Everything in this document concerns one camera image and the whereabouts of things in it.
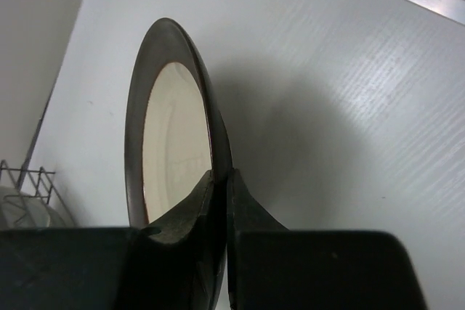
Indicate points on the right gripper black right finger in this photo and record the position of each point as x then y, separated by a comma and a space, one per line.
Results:
272, 267

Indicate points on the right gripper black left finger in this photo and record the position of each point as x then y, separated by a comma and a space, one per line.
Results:
178, 260

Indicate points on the dark rim cream plate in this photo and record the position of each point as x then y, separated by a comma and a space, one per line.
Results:
174, 132

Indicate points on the cream plate with tree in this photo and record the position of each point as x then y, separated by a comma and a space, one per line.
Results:
20, 210

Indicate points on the grey wire dish rack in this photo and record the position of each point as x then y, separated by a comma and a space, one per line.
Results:
30, 181

